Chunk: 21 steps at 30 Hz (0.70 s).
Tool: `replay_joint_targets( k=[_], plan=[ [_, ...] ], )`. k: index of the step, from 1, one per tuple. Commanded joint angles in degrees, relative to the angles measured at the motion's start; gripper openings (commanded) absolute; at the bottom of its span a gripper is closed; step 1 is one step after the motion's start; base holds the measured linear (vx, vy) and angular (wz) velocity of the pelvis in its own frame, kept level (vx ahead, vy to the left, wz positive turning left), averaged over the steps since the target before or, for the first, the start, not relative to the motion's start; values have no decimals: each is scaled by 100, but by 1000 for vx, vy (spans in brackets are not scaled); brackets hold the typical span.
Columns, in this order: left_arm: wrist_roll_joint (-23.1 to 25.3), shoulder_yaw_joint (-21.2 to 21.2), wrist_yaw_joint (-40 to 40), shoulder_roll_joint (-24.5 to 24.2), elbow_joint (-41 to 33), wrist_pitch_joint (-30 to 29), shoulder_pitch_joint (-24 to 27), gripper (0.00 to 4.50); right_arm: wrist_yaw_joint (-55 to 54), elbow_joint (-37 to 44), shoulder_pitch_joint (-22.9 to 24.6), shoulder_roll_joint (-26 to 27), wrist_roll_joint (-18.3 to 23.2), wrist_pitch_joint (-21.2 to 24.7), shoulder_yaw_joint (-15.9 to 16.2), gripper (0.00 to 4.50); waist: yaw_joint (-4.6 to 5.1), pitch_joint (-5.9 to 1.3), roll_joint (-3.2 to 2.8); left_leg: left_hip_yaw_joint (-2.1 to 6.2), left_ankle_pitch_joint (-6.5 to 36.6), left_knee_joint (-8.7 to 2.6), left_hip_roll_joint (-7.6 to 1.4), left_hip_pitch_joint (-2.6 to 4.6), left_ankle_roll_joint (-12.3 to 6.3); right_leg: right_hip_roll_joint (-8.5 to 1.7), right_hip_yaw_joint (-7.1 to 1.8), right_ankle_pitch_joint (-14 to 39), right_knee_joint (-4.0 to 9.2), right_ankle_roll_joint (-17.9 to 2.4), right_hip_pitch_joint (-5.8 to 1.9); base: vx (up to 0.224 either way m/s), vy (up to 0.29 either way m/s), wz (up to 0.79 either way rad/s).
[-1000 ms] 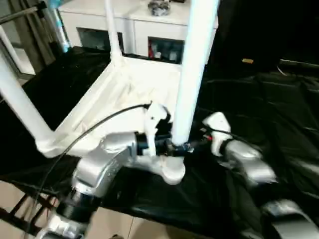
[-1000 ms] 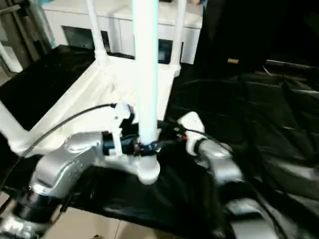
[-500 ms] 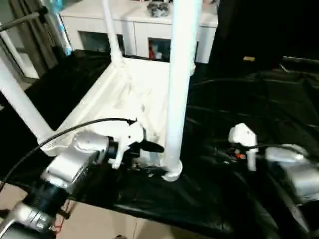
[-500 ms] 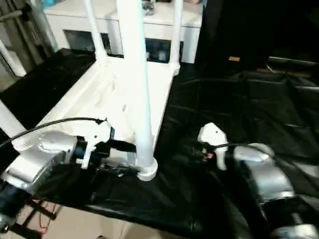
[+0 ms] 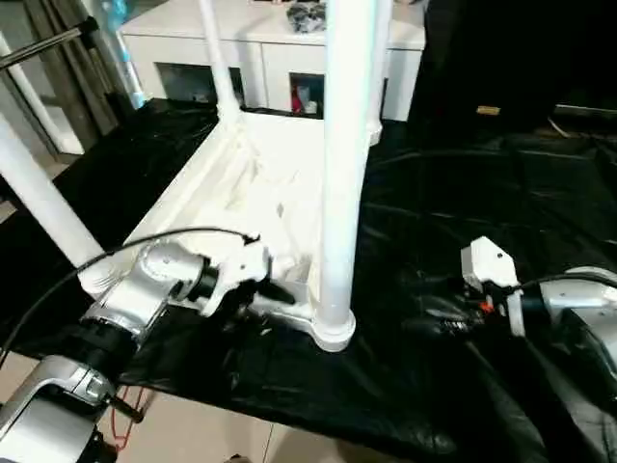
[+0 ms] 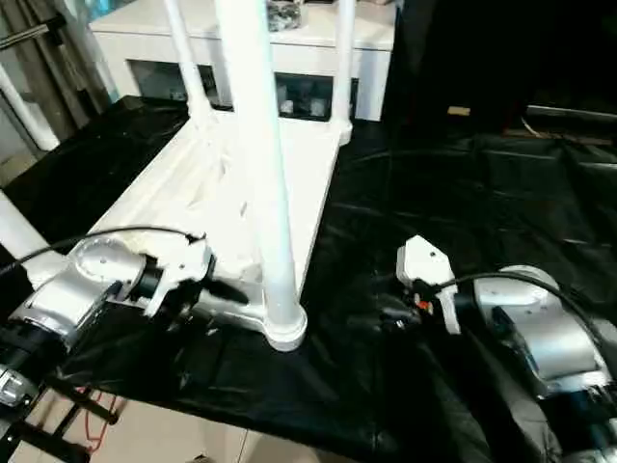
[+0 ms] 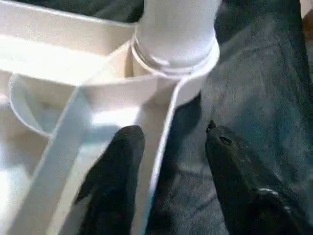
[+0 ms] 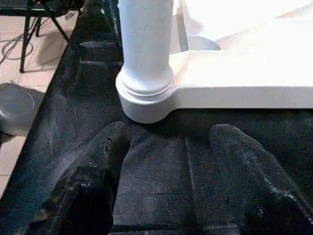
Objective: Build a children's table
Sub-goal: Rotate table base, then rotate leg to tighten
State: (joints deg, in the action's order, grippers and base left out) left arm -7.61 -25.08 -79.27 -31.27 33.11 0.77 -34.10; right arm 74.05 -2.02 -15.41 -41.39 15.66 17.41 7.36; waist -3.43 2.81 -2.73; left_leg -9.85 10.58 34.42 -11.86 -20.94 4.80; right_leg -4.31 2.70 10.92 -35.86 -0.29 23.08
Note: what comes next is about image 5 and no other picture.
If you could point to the white plastic table top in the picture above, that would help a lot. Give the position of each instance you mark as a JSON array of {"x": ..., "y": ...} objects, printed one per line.
[{"x": 241, "y": 193}]

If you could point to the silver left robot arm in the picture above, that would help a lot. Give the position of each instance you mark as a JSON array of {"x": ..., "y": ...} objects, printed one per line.
[{"x": 140, "y": 289}]

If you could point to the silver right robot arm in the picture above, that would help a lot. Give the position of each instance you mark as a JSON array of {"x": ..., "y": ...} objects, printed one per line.
[{"x": 578, "y": 308}]

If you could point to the black plastic mat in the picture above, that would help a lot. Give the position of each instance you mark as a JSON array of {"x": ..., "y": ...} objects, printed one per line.
[{"x": 434, "y": 217}]

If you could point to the white cup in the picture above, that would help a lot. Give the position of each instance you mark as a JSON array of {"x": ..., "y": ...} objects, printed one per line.
[{"x": 312, "y": 107}]

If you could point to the red and white bottle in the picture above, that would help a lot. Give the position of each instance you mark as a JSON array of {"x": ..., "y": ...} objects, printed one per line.
[{"x": 298, "y": 101}]

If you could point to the small yellow label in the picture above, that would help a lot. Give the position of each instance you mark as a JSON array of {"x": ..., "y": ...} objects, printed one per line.
[{"x": 487, "y": 110}]

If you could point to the grey flat bar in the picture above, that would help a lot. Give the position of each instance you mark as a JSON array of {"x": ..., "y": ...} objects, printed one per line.
[{"x": 585, "y": 110}]

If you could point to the white sideboard cabinet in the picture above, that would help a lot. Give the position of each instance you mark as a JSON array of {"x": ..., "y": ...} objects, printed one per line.
[{"x": 169, "y": 48}]

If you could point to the clear bag of dark items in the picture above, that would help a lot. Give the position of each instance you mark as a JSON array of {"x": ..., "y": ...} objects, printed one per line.
[{"x": 306, "y": 18}]

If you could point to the grey brown curtain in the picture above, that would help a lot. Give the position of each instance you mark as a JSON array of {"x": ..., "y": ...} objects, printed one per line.
[{"x": 77, "y": 82}]

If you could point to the white round pipe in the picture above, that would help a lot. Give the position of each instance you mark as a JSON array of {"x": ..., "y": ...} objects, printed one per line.
[{"x": 48, "y": 106}]

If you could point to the grey metal pole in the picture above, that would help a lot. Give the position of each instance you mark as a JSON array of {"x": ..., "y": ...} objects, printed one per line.
[{"x": 43, "y": 44}]

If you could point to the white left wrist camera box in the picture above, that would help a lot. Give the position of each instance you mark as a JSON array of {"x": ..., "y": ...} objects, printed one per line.
[{"x": 241, "y": 260}]

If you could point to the black metal stand frame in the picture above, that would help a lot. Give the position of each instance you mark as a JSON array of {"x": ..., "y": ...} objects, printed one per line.
[{"x": 125, "y": 410}]

